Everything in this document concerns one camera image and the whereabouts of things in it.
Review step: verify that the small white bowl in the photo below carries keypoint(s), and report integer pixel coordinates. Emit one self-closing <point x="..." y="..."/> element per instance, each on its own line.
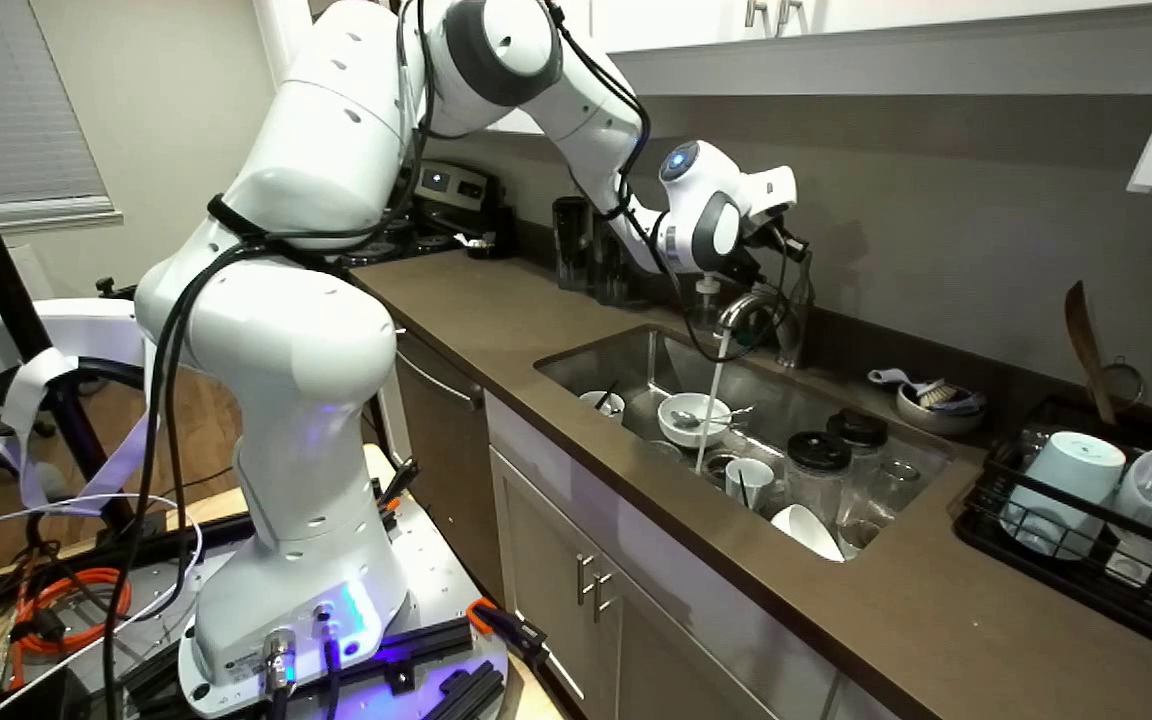
<point x="605" y="406"/>

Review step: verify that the white mug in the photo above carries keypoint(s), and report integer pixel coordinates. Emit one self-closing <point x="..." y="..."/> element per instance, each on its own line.
<point x="749" y="482"/>

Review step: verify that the wooden spatula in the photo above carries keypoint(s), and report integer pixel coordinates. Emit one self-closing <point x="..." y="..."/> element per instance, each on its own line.
<point x="1086" y="345"/>

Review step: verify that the steel kitchen faucet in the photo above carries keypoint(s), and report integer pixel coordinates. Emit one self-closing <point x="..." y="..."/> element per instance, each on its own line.
<point x="754" y="315"/>

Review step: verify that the white shallow bowl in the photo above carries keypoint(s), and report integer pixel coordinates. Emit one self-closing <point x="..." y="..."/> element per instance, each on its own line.
<point x="804" y="531"/>

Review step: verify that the clear glass jar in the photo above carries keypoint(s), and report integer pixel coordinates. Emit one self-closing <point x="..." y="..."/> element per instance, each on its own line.
<point x="888" y="485"/>

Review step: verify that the orange black clamp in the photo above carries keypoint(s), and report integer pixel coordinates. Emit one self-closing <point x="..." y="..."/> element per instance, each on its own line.
<point x="488" y="617"/>

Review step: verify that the clear jar black lid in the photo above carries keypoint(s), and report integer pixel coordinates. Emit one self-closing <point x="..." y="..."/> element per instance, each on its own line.
<point x="858" y="429"/>
<point x="816" y="448"/>

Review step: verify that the white bowl with spoon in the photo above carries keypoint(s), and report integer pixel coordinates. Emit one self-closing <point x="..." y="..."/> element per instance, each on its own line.
<point x="696" y="426"/>

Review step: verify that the grey robot mounting table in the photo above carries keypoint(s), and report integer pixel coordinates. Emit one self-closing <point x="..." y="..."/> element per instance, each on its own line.
<point x="451" y="565"/>

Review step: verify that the stainless dishwasher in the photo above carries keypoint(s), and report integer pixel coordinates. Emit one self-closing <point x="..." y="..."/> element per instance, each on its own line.
<point x="451" y="453"/>

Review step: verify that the green soap pump dispenser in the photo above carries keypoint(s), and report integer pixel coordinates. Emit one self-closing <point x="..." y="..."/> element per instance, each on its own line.
<point x="707" y="301"/>

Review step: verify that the white brush holder dish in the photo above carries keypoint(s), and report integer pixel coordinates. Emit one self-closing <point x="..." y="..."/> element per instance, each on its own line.
<point x="941" y="414"/>

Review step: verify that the stainless steel sink basin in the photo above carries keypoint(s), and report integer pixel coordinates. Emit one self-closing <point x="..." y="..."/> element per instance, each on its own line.
<point x="616" y="362"/>

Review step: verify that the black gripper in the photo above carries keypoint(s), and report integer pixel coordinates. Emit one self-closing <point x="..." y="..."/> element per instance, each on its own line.
<point x="765" y="243"/>

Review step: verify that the white cabinet above sink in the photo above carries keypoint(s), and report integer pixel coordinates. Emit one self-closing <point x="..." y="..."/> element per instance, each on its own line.
<point x="936" y="54"/>

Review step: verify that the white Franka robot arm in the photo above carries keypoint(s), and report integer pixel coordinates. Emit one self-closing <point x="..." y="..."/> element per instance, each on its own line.
<point x="299" y="362"/>

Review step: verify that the black countertop appliance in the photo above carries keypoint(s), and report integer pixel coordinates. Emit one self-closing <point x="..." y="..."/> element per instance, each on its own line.
<point x="568" y="243"/>
<point x="610" y="262"/>

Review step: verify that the white plastic frame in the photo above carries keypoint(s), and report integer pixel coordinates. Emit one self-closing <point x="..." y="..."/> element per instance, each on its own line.
<point x="81" y="322"/>

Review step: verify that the metal spoon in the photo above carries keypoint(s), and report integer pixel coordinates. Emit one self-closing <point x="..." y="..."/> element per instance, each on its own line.
<point x="684" y="423"/>

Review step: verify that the white blue dish brush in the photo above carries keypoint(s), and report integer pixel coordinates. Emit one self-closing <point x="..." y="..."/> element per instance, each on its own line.
<point x="916" y="384"/>

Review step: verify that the light blue cup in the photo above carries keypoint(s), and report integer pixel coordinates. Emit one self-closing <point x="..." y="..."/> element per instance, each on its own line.
<point x="1068" y="482"/>

